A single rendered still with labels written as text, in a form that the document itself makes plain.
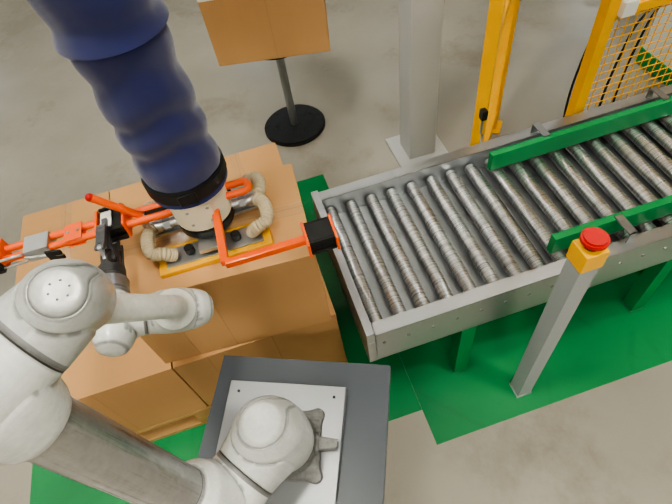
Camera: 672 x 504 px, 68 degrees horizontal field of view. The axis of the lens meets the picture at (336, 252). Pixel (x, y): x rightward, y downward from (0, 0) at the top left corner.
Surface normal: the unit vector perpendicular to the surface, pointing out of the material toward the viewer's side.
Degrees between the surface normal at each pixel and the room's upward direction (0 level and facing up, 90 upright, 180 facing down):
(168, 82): 78
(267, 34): 90
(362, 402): 0
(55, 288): 35
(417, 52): 90
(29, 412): 83
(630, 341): 0
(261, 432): 2
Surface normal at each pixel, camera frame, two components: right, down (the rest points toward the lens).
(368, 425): -0.11, -0.58
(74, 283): 0.36, -0.27
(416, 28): 0.29, 0.75
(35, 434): 0.77, 0.35
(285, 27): 0.06, 0.80
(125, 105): -0.07, 0.65
